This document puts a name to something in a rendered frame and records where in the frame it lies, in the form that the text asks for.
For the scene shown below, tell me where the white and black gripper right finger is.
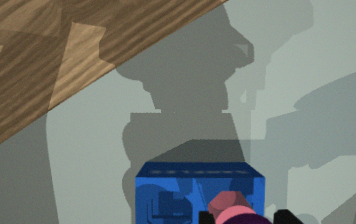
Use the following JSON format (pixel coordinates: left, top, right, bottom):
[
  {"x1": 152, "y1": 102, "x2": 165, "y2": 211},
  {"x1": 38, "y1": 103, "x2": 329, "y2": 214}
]
[{"x1": 273, "y1": 209, "x2": 304, "y2": 224}]

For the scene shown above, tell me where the grey bench mat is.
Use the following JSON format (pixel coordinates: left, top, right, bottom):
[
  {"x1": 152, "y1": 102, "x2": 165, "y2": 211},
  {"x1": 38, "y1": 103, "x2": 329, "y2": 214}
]
[{"x1": 0, "y1": 0, "x2": 356, "y2": 224}]

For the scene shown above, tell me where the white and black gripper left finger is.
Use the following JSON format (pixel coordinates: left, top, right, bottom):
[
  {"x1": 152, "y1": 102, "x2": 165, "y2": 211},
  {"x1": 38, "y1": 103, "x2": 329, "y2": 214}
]
[{"x1": 198, "y1": 211, "x2": 216, "y2": 224}]

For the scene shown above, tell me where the blue tube rack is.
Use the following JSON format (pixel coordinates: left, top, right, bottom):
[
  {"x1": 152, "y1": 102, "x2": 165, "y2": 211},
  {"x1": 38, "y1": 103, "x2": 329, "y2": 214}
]
[{"x1": 135, "y1": 162, "x2": 265, "y2": 224}]

